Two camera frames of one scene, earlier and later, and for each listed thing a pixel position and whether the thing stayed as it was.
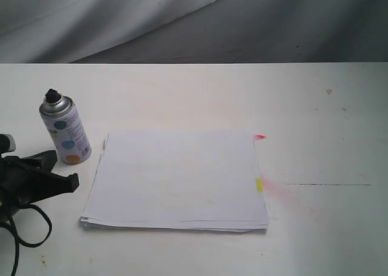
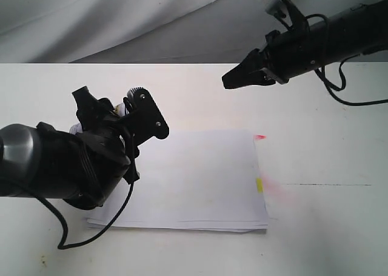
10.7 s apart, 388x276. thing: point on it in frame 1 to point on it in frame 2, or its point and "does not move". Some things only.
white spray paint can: (66, 128) to (77, 128)
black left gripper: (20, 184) to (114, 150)
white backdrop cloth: (163, 23) does not move
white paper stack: (196, 180) does not move
